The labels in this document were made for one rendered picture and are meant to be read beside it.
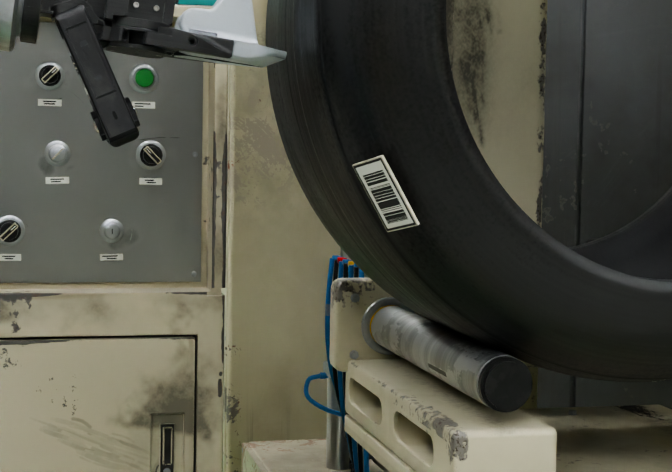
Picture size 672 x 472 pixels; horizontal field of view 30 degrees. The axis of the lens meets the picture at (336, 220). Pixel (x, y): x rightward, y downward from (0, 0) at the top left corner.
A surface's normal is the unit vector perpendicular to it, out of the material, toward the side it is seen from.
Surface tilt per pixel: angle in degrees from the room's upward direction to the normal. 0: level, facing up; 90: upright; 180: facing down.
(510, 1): 90
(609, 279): 100
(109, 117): 92
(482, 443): 90
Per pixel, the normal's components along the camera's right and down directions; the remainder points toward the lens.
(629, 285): 0.18, 0.23
